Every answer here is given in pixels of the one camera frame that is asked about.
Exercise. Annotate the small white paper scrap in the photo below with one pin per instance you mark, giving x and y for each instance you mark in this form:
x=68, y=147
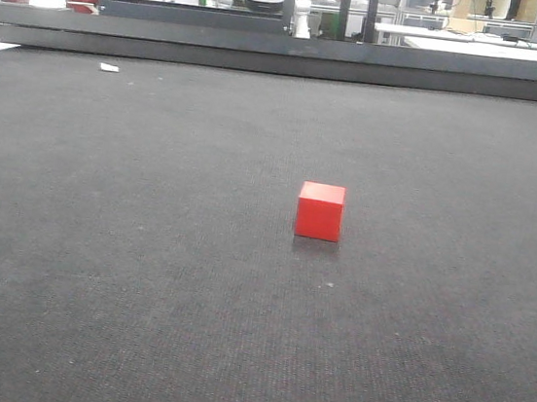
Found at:
x=106, y=67

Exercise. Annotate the dark grey carpet mat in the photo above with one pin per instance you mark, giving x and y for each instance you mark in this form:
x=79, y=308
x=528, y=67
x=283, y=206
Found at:
x=148, y=253

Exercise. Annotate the white lab table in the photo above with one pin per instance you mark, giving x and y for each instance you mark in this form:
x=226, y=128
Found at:
x=457, y=43

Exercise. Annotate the red magnetic cube block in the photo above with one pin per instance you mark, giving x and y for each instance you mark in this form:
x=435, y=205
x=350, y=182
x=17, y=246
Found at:
x=320, y=211

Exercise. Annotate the black metal frame structure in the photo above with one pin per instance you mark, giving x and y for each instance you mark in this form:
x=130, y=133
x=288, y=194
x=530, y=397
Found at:
x=238, y=40

